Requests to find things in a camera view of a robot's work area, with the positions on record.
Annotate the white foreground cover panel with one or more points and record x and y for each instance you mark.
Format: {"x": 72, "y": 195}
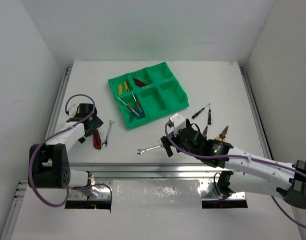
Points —
{"x": 154, "y": 210}

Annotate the silver wrench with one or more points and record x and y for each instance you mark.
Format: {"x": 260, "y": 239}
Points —
{"x": 143, "y": 150}
{"x": 105, "y": 143}

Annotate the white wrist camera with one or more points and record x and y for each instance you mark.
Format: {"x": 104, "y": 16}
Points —
{"x": 178, "y": 122}
{"x": 72, "y": 109}

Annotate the yellow pliers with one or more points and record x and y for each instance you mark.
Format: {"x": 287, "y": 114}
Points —
{"x": 222, "y": 135}
{"x": 205, "y": 131}

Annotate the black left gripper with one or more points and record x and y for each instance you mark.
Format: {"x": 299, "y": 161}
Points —
{"x": 93, "y": 125}

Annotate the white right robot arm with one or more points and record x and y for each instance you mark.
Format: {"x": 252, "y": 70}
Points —
{"x": 242, "y": 171}

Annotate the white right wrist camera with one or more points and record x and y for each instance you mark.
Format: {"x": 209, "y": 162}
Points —
{"x": 178, "y": 122}

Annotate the small yellow utility knife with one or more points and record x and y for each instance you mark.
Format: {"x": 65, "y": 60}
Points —
{"x": 126, "y": 86}

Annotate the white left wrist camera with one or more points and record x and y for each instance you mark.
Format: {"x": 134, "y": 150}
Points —
{"x": 72, "y": 109}

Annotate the blue screwdriver red collar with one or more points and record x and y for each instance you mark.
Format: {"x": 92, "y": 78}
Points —
{"x": 130, "y": 108}

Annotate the red utility knife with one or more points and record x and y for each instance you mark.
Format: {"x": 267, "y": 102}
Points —
{"x": 97, "y": 140}
{"x": 139, "y": 82}

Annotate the aluminium front rail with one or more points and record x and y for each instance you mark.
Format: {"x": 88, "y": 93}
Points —
{"x": 117, "y": 171}

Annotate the green six-compartment tray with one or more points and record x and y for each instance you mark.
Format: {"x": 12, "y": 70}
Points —
{"x": 162, "y": 96}

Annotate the green-black screwdriver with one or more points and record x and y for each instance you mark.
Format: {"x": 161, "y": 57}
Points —
{"x": 209, "y": 116}
{"x": 200, "y": 111}

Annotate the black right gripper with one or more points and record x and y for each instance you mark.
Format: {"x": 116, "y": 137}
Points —
{"x": 167, "y": 145}

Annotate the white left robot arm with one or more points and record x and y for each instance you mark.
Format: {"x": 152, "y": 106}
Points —
{"x": 48, "y": 162}

